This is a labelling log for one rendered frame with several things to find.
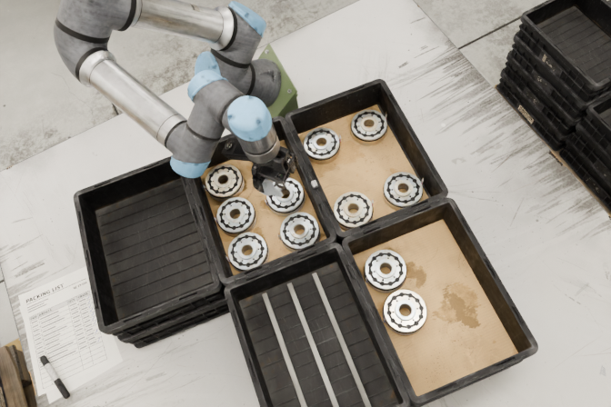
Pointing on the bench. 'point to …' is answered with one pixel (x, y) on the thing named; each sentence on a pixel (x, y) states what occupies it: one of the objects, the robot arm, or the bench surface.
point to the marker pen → (55, 377)
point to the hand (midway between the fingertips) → (271, 181)
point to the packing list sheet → (65, 333)
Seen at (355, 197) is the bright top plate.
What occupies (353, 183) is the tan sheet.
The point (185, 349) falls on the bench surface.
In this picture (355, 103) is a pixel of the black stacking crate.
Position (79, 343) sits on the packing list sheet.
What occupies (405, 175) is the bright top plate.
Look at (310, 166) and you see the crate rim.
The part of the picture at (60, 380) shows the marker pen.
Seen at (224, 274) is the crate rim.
